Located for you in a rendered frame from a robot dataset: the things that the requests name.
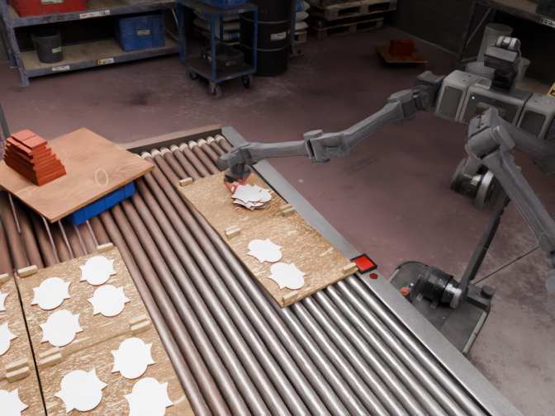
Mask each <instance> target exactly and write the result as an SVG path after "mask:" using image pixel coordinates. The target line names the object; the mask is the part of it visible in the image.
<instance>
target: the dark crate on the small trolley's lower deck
mask: <svg viewBox="0 0 555 416"><path fill-rule="evenodd" d="M215 46H216V69H218V70H220V71H221V72H225V71H228V70H232V69H237V68H240V67H243V66H244V53H243V52H241V51H239V50H237V49H235V48H233V47H231V46H229V45H227V44H225V43H223V42H221V43H217V44H215ZM200 48H201V49H200V51H201V53H200V54H201V60H202V61H203V62H205V63H207V64H209V65H210V66H211V53H210V52H208V51H211V45H207V46H203V47H200Z"/></svg>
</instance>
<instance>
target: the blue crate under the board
mask: <svg viewBox="0 0 555 416"><path fill-rule="evenodd" d="M134 194H135V189H134V183H133V181H131V182H128V183H127V184H125V185H123V186H121V187H119V188H117V189H116V190H114V191H111V192H109V193H108V194H106V195H105V196H102V197H100V198H98V199H96V200H95V201H93V202H91V203H89V204H87V205H85V206H83V207H81V208H80V209H78V210H76V211H74V212H72V213H70V214H68V215H66V216H65V217H64V218H65V219H66V220H68V221H69V222H71V223H72V224H74V225H80V224H81V223H83V222H84V221H86V220H88V219H90V218H92V217H93V216H95V215H97V214H99V213H101V212H103V211H104V210H106V209H108V208H110V207H111V206H114V205H115V204H117V203H118V202H120V201H123V200H125V199H126V198H127V197H129V196H132V195H134Z"/></svg>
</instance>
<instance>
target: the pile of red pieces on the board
mask: <svg viewBox="0 0 555 416"><path fill-rule="evenodd" d="M6 140H7V144H6V147H7V148H6V149H5V151H6V153H5V154H4V157H5V158H3V160H4V162H5V164H6V165H7V166H8V167H10V168H12V169H13V170H15V171H16V172H18V173H20V174H21V175H22V176H23V177H25V178H27V179H28V180H30V181H31V182H33V183H35V184H36V185H37V186H38V187H41V186H43V185H45V184H46V183H48V182H52V181H54V180H55V179H57V178H59V177H62V176H64V175H66V174H67V173H66V171H65V168H64V165H63V164H62V163H61V161H60V159H59V158H57V157H56V153H54V152H53V151H51V150H52V148H51V147H50V146H49V145H47V144H48V143H47V141H46V140H45V139H42V138H41V137H39V136H38V135H36V134H34V133H32V132H30V131H29V130H23V131H21V132H18V133H16V134H14V135H12V137H11V138H8V139H6Z"/></svg>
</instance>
